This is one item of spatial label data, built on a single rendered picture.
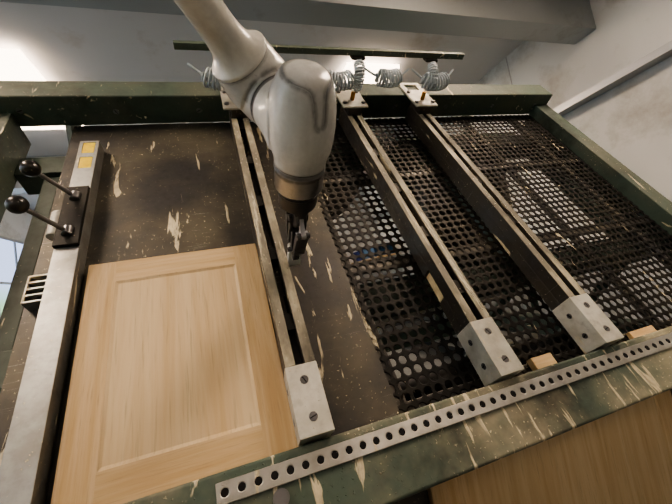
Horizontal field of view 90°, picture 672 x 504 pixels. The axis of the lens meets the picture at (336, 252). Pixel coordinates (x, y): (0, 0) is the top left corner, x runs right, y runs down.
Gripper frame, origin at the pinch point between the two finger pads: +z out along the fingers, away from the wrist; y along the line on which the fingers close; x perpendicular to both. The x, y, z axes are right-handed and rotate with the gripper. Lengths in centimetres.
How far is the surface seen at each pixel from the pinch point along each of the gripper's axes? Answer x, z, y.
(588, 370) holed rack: -57, 4, -41
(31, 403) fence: 49, 4, -19
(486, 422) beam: -27, 4, -44
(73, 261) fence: 46.9, 4.1, 10.5
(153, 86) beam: 30, -2, 78
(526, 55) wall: -323, 57, 265
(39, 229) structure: 61, 13, 31
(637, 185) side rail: -137, 5, 11
